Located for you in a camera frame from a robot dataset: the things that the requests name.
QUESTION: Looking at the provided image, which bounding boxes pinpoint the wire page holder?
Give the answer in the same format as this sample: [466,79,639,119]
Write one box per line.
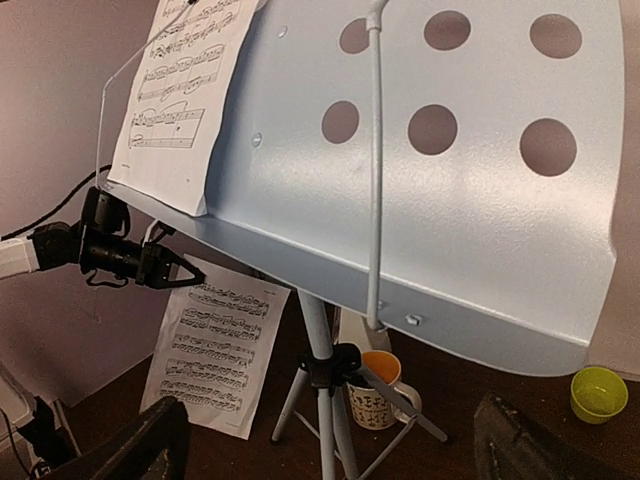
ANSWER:
[94,0,199,174]
[365,0,389,331]

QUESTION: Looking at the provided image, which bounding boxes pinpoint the white tripod stand pole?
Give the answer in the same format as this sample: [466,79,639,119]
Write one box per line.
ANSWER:
[270,290,450,479]

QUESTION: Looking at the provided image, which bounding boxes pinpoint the right wire page holder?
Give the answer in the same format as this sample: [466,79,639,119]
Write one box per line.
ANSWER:
[365,0,389,331]

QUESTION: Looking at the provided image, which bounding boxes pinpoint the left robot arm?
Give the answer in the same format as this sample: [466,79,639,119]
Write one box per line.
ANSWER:
[1,187,205,468]

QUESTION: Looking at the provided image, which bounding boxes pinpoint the yellow patterned mug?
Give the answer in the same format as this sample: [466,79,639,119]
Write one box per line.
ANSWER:
[347,350,423,431]

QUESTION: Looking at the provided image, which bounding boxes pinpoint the white perforated music stand desk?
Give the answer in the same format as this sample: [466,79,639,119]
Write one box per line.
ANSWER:
[109,1,625,376]

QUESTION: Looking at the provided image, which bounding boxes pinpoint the sheet music page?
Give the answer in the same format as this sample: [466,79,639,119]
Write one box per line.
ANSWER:
[140,256,290,440]
[108,0,262,217]

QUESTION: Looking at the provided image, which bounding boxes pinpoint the left wire page holder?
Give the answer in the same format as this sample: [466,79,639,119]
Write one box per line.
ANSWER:
[94,0,199,174]

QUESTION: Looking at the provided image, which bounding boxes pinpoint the green bowl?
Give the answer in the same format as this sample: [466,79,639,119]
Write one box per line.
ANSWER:
[570,366,629,425]

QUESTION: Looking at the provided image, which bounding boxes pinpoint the white metronome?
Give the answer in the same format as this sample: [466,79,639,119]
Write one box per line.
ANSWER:
[333,308,392,353]

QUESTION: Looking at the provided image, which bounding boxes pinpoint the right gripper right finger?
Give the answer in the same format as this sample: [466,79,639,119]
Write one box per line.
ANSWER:
[474,392,632,480]

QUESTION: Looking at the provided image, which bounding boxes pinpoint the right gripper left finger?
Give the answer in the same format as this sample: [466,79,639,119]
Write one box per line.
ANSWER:
[47,396,191,479]

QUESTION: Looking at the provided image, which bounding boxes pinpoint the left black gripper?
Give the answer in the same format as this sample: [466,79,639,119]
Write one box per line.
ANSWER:
[135,243,205,290]

